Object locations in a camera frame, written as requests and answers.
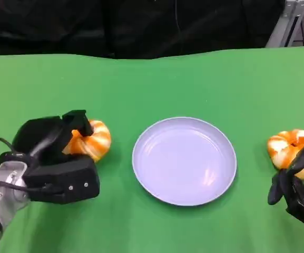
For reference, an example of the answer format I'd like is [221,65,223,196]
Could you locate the green table cloth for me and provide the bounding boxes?
[0,45,304,253]

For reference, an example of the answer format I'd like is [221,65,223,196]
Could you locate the black camera plug cable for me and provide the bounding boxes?
[0,180,56,192]

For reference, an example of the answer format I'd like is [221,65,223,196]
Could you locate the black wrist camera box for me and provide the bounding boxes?
[23,155,101,206]

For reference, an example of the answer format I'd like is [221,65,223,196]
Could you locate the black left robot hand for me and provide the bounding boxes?
[11,109,95,173]

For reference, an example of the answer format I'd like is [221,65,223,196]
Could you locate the black backdrop curtain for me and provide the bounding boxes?
[0,0,285,60]

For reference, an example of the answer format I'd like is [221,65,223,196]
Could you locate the grey metal frame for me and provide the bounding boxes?
[265,0,304,48]

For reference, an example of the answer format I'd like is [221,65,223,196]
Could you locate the black background cable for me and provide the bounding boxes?
[291,15,304,47]

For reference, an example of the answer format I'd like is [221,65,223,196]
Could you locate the lilac plate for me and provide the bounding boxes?
[132,116,238,207]

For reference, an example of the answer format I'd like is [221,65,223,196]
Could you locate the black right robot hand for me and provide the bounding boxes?
[267,142,304,233]

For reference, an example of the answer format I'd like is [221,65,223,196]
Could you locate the orange white toy bread roll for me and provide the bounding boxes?
[267,129,304,181]
[63,120,112,163]

